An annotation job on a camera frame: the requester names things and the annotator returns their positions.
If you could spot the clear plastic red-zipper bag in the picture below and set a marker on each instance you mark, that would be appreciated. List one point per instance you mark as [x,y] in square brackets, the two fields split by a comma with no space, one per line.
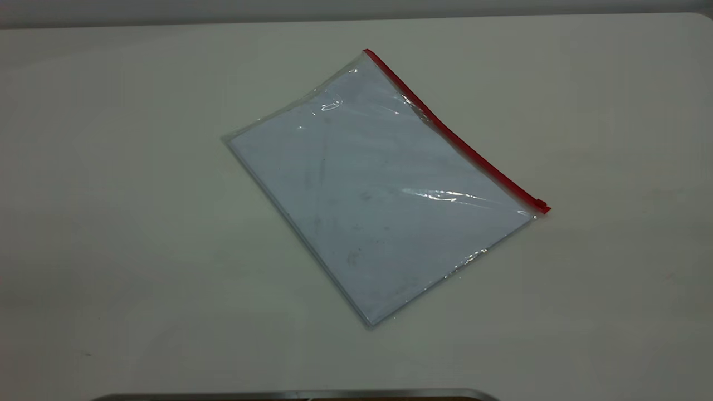
[379,189]

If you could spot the red zipper slider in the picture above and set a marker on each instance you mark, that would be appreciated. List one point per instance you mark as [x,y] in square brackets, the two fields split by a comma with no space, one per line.
[541,204]

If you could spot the metal frame edge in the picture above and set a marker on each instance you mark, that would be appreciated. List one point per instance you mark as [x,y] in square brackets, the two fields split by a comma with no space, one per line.
[289,396]

